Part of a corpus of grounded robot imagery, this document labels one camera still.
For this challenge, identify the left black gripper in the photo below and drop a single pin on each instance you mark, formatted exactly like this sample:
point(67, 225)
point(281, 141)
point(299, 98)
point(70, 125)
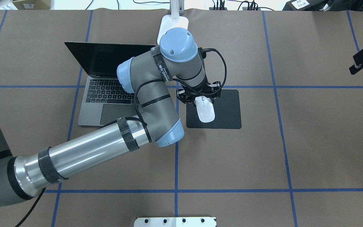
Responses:
point(204, 85)

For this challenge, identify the white computer mouse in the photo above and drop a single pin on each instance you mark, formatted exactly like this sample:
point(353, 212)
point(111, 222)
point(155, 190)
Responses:
point(205, 109)

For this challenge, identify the black mouse pad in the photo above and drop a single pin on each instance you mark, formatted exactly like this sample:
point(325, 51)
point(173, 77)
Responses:
point(227, 113)

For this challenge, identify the grey laptop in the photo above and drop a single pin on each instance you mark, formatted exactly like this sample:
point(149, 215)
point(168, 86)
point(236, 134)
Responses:
point(104, 99)

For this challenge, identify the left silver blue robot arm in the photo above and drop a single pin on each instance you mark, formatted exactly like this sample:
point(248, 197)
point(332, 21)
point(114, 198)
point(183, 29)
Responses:
point(176, 58)

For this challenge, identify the white desk lamp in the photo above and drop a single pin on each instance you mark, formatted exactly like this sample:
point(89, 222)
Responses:
point(174, 19)

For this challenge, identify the cardboard lamp box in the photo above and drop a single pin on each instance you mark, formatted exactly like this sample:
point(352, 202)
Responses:
point(32, 4)

